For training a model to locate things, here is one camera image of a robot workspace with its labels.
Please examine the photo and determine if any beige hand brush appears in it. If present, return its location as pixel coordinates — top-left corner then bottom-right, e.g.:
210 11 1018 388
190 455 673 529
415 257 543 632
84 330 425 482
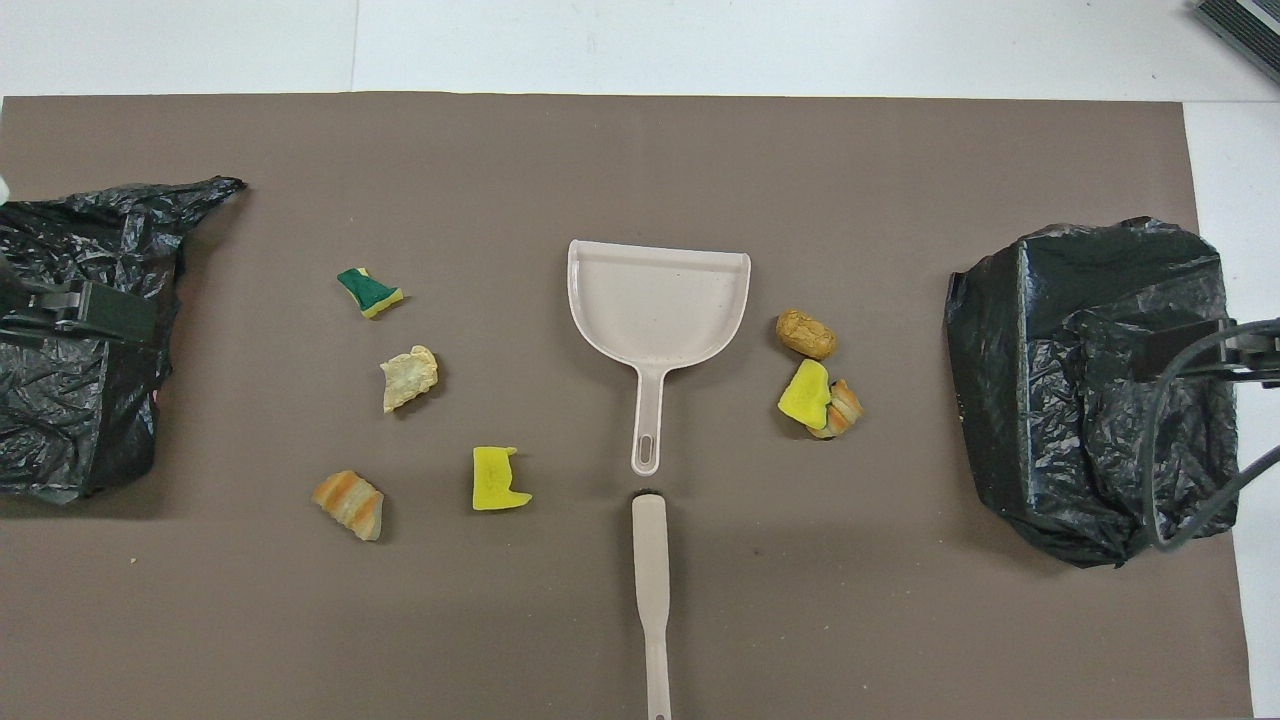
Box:
631 488 673 720

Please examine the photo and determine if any yellow sponge wedge piece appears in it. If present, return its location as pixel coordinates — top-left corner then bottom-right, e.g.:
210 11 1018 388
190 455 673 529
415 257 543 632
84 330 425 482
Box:
778 359 833 432

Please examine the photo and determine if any orange striped croissant toy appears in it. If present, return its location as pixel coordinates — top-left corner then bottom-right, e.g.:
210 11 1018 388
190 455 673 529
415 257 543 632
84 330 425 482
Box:
808 378 864 440
312 470 385 542

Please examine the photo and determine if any black bag lined bin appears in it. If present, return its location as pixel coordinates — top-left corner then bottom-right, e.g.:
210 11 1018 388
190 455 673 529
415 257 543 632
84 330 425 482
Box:
0 177 246 504
945 217 1241 569

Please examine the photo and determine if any grey ribbed device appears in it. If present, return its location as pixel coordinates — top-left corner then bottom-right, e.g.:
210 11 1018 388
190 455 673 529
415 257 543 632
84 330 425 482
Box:
1195 0 1280 86

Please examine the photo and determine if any pale cream bread piece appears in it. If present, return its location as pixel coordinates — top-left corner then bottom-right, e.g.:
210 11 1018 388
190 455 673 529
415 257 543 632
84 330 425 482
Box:
380 345 440 414

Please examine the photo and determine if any L-shaped yellow sponge piece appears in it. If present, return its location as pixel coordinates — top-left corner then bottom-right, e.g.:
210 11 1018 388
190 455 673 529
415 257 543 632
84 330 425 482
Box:
472 446 533 513

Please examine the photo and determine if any green and yellow sponge piece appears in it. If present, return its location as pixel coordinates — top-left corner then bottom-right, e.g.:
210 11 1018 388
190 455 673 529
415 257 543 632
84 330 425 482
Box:
336 267 405 320

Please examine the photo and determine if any brown bread roll toy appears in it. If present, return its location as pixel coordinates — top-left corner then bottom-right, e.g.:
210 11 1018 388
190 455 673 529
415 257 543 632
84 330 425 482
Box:
777 308 839 361

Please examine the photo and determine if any beige plastic dustpan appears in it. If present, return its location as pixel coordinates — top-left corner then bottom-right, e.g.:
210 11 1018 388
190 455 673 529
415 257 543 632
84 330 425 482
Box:
567 239 752 477

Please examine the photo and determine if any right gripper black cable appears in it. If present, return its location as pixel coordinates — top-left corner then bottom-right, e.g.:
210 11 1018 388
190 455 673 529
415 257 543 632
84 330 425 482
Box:
1140 318 1280 553

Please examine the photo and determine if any brown table mat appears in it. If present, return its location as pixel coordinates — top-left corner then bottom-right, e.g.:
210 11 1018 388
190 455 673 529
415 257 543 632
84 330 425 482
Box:
0 93 1256 720

